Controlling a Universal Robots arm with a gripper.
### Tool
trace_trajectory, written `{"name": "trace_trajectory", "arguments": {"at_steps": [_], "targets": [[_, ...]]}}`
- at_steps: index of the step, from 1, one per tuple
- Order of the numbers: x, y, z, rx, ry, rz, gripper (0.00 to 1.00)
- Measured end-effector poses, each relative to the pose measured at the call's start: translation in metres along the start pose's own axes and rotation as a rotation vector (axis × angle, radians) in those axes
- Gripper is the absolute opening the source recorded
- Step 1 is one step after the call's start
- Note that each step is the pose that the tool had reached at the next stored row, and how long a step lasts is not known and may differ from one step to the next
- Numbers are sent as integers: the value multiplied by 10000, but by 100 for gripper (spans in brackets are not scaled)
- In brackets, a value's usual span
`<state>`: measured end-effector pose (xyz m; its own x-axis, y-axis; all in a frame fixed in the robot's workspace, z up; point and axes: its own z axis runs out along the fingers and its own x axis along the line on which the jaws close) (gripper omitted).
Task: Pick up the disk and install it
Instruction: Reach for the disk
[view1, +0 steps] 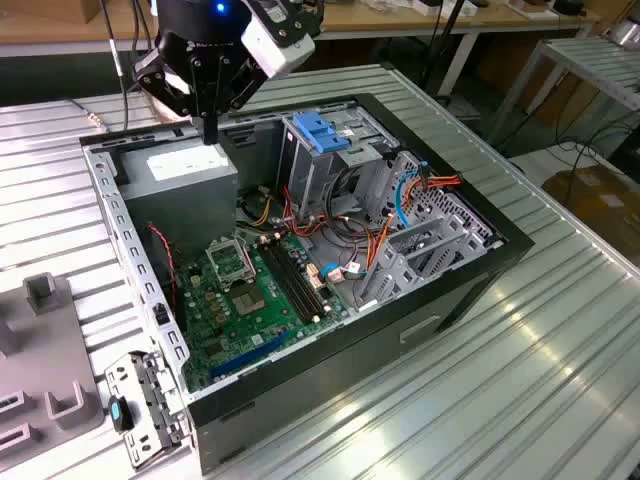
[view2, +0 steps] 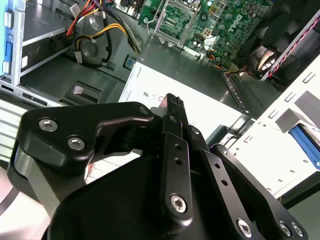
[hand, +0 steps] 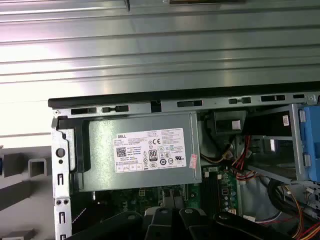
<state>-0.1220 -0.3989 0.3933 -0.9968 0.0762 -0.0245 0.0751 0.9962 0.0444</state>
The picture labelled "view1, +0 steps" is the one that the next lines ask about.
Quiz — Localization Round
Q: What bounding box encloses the orange red power wire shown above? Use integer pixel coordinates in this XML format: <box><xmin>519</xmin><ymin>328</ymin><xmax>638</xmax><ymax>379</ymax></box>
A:
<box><xmin>364</xmin><ymin>167</ymin><xmax>464</xmax><ymax>271</ymax></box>

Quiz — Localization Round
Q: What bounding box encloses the black cable with metal plug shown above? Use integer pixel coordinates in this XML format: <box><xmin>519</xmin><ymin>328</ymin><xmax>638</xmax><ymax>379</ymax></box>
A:
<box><xmin>67</xmin><ymin>0</ymin><xmax>151</xmax><ymax>134</ymax></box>

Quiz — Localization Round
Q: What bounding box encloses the small metal slat table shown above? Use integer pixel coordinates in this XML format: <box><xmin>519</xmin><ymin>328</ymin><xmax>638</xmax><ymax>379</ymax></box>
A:
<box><xmin>487</xmin><ymin>37</ymin><xmax>640</xmax><ymax>146</ymax></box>

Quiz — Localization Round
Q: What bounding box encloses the green motherboard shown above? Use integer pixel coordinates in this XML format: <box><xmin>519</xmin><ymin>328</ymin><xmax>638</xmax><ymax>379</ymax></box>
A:
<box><xmin>174</xmin><ymin>234</ymin><xmax>351</xmax><ymax>394</ymax></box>

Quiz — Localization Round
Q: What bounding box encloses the long blue data wire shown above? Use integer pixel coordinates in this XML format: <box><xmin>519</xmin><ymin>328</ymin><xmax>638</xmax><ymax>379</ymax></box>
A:
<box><xmin>393</xmin><ymin>160</ymin><xmax>431</xmax><ymax>231</ymax></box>

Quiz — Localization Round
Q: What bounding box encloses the blue plastic drive latch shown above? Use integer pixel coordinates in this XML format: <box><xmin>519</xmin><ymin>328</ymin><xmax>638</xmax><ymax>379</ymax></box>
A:
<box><xmin>293</xmin><ymin>112</ymin><xmax>351</xmax><ymax>156</ymax></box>

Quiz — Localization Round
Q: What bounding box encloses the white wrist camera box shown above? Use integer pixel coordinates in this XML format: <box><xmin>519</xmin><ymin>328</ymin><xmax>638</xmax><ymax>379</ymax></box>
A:
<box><xmin>239</xmin><ymin>0</ymin><xmax>325</xmax><ymax>80</ymax></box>

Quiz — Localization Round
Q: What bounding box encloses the red black twisted wire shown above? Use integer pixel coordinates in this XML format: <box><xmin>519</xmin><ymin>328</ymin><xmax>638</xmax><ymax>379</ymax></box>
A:
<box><xmin>146</xmin><ymin>223</ymin><xmax>179</xmax><ymax>306</ymax></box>

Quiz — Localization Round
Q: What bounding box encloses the black RAM slot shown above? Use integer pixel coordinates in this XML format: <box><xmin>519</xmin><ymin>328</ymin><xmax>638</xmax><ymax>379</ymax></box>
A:
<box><xmin>269</xmin><ymin>234</ymin><xmax>326</xmax><ymax>321</ymax></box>
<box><xmin>257</xmin><ymin>238</ymin><xmax>314</xmax><ymax>325</ymax></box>

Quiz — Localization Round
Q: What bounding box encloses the grey metal disk bay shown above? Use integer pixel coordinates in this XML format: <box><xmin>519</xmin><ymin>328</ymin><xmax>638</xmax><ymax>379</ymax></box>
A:
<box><xmin>357</xmin><ymin>149</ymin><xmax>504</xmax><ymax>311</ymax></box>

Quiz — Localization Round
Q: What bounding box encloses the CPU socket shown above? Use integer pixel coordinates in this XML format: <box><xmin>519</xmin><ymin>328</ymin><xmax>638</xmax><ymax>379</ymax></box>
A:
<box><xmin>228</xmin><ymin>282</ymin><xmax>270</xmax><ymax>319</ymax></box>

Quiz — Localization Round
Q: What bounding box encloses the grey optical drive cage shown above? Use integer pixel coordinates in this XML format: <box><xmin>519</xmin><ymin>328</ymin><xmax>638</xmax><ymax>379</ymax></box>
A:
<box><xmin>277</xmin><ymin>102</ymin><xmax>401</xmax><ymax>221</ymax></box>

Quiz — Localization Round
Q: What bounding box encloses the brown cardboard box on floor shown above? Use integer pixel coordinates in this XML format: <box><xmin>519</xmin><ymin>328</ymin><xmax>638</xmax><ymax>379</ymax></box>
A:
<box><xmin>542</xmin><ymin>164</ymin><xmax>640</xmax><ymax>261</ymax></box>

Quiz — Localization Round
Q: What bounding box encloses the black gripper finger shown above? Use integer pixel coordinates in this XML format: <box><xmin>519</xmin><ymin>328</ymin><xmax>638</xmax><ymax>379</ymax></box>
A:
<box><xmin>209</xmin><ymin>58</ymin><xmax>270</xmax><ymax>147</ymax></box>
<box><xmin>132</xmin><ymin>49</ymin><xmax>212</xmax><ymax>147</ymax></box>

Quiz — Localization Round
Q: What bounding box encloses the black latch with blue tab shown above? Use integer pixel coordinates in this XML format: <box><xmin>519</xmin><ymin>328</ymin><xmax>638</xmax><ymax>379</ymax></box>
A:
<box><xmin>107</xmin><ymin>394</ymin><xmax>136</xmax><ymax>434</ymax></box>

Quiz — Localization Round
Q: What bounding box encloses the grey power supply unit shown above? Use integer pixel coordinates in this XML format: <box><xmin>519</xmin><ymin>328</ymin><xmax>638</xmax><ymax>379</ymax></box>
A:
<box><xmin>115</xmin><ymin>135</ymin><xmax>240</xmax><ymax>261</ymax></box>

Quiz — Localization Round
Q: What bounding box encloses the black open PC case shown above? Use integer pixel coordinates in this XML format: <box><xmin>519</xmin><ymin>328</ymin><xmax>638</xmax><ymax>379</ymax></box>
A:
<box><xmin>78</xmin><ymin>92</ymin><xmax>536</xmax><ymax>476</ymax></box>

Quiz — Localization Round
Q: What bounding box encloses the yellow orange wire bundle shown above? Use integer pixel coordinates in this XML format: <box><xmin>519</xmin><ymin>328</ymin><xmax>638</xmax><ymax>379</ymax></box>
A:
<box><xmin>247</xmin><ymin>185</ymin><xmax>277</xmax><ymax>227</ymax></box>

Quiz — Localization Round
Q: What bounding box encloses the black wire loop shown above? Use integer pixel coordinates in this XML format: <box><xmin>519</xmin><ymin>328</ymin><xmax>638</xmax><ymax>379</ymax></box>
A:
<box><xmin>322</xmin><ymin>164</ymin><xmax>374</xmax><ymax>244</ymax></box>

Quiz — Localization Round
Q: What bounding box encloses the grey parts rack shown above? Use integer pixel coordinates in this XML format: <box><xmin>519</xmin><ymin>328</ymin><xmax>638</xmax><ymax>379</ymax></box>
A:
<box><xmin>0</xmin><ymin>272</ymin><xmax>106</xmax><ymax>459</ymax></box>

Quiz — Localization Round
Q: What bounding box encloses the wooden desk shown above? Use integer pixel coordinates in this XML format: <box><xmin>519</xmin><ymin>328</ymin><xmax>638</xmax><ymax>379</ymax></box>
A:
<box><xmin>0</xmin><ymin>0</ymin><xmax>601</xmax><ymax>56</ymax></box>

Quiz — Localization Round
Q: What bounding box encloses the metal socket cover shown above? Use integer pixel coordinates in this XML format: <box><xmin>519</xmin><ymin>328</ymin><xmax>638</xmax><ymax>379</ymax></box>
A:
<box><xmin>204</xmin><ymin>237</ymin><xmax>258</xmax><ymax>291</ymax></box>

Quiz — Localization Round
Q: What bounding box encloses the white box on desk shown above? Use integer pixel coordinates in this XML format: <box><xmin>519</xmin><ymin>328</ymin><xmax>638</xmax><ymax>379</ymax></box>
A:
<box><xmin>412</xmin><ymin>0</ymin><xmax>476</xmax><ymax>17</ymax></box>

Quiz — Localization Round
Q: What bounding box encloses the red orange wire bundle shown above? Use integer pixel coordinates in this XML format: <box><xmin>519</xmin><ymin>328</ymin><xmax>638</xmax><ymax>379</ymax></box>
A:
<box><xmin>281</xmin><ymin>184</ymin><xmax>331</xmax><ymax>239</ymax></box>

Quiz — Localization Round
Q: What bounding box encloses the blue expansion slot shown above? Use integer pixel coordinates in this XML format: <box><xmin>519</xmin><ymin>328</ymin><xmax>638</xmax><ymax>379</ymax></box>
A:
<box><xmin>208</xmin><ymin>329</ymin><xmax>291</xmax><ymax>380</ymax></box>

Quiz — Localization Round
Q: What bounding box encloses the metal expansion bracket plate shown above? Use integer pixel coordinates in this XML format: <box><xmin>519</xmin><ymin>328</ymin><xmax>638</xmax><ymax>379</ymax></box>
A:
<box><xmin>103</xmin><ymin>349</ymin><xmax>194</xmax><ymax>471</ymax></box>

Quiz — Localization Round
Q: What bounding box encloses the short blue data wire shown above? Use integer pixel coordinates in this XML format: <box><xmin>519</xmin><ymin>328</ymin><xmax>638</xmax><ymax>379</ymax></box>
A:
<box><xmin>318</xmin><ymin>262</ymin><xmax>347</xmax><ymax>285</ymax></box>

